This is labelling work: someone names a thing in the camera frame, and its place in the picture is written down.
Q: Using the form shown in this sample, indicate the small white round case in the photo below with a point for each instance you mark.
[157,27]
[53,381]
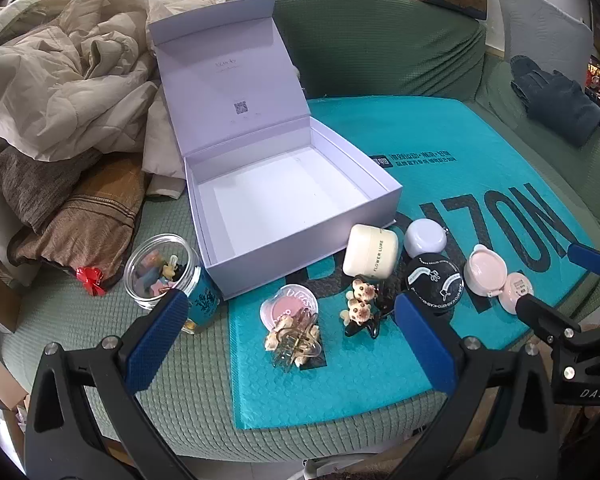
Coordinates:
[426,238]

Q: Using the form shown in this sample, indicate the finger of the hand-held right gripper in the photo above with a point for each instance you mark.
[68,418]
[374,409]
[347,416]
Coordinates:
[587,258]
[545,316]

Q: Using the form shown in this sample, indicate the black lid cosmetic jar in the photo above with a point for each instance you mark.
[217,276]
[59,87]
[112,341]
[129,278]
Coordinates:
[432,282]

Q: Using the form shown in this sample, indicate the brown bear hair claw clip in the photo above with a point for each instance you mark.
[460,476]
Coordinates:
[362,305]

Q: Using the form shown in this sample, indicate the teal bubble mailer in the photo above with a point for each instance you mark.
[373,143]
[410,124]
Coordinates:
[480,170]

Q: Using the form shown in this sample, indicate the clear bear hair claw clip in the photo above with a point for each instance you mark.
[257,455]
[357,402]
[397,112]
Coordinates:
[295,342]

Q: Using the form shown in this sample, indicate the pink round case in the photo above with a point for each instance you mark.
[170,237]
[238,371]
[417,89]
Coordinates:
[495,275]

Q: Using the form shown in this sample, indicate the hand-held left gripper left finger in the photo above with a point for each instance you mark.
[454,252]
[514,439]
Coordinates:
[155,342]

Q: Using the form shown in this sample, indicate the grey cushion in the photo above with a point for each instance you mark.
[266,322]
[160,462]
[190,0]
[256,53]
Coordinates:
[540,35]

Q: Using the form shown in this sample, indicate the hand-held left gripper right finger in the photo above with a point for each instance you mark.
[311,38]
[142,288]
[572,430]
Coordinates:
[425,347]

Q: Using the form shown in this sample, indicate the pink blush compact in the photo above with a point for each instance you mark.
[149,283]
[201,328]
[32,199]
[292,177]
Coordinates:
[286,310]

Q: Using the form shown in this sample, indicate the brown striped blanket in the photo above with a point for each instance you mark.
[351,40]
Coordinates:
[60,200]

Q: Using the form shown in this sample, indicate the dark blue cloth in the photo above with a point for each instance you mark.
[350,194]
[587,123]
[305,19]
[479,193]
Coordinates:
[555,95]

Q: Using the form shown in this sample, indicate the cream cosmetic jar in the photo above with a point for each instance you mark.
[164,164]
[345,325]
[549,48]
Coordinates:
[370,251]

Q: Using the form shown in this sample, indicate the red ribbon bow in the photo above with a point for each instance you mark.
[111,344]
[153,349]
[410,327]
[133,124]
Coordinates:
[91,279]

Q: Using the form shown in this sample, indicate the glass jar with teal label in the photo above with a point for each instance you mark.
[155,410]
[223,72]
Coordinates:
[165,280]

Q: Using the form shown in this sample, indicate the white hinged gift box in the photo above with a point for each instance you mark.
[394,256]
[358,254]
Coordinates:
[260,160]

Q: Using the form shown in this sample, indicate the green covered sofa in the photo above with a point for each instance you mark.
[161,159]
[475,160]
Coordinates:
[380,45]

